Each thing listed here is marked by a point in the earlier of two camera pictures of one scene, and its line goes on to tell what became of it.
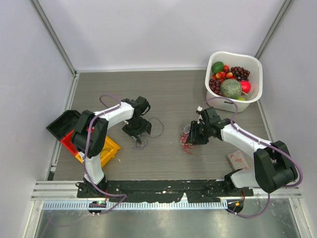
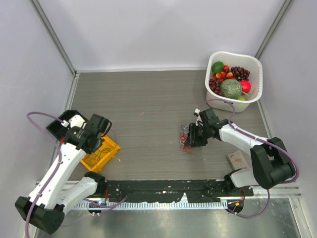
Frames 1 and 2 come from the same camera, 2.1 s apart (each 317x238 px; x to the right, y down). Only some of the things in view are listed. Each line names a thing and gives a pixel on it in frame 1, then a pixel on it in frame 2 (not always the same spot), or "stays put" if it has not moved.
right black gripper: [193, 137] stays put
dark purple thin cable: [140, 146] → [97, 154]
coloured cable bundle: [184, 138] stays put
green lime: [217, 67] stays put
